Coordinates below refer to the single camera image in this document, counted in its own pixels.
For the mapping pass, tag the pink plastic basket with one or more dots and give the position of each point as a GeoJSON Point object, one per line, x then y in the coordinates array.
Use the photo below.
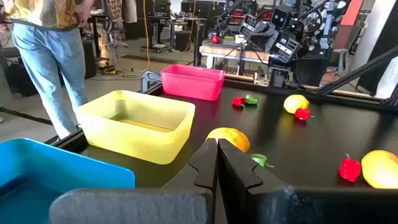
{"type": "Point", "coordinates": [192, 85]}

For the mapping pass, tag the black background robot rig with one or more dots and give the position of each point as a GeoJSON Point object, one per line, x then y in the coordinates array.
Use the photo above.
{"type": "Point", "coordinates": [311, 21]}

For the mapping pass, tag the green toy pepper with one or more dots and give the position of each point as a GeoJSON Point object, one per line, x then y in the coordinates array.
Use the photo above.
{"type": "Point", "coordinates": [252, 99]}
{"type": "Point", "coordinates": [259, 159]}

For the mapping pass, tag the black cabinet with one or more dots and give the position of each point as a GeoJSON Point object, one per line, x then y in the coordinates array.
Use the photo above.
{"type": "Point", "coordinates": [89, 59]}

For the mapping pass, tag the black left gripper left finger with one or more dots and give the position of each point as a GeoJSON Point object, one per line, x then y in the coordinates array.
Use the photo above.
{"type": "Point", "coordinates": [199, 174]}

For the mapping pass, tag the orange-yellow toy fruit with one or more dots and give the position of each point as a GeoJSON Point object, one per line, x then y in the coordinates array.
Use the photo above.
{"type": "Point", "coordinates": [381, 169]}
{"type": "Point", "coordinates": [236, 140]}

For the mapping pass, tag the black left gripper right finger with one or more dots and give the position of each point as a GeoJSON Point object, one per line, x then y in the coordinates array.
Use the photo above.
{"type": "Point", "coordinates": [239, 180]}

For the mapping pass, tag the red toy pepper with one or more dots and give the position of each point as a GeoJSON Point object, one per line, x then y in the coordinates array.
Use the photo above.
{"type": "Point", "coordinates": [238, 101]}
{"type": "Point", "coordinates": [349, 170]}
{"type": "Point", "coordinates": [302, 114]}

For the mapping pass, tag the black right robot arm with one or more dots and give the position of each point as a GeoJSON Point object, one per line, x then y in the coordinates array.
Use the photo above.
{"type": "Point", "coordinates": [284, 49]}

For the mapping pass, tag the blue plastic basket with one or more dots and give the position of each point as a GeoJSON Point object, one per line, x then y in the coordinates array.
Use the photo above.
{"type": "Point", "coordinates": [46, 161]}

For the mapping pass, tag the black bag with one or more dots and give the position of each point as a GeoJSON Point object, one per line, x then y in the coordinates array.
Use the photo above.
{"type": "Point", "coordinates": [20, 79]}

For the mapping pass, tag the small red ball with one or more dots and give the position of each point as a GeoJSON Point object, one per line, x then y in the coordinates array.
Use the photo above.
{"type": "Point", "coordinates": [215, 39]}

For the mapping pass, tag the person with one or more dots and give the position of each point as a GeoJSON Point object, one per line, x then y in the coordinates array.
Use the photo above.
{"type": "Point", "coordinates": [46, 62]}

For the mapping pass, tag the wooden workbench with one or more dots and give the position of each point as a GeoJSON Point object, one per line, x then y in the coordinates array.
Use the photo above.
{"type": "Point", "coordinates": [224, 51]}

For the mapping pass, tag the yellow toy lemon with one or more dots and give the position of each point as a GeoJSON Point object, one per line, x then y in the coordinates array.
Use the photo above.
{"type": "Point", "coordinates": [293, 102]}

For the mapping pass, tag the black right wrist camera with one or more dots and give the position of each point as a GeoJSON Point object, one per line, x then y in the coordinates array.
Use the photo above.
{"type": "Point", "coordinates": [279, 18]}

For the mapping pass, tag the yellow plastic basket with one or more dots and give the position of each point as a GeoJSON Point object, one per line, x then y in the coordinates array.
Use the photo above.
{"type": "Point", "coordinates": [140, 146]}

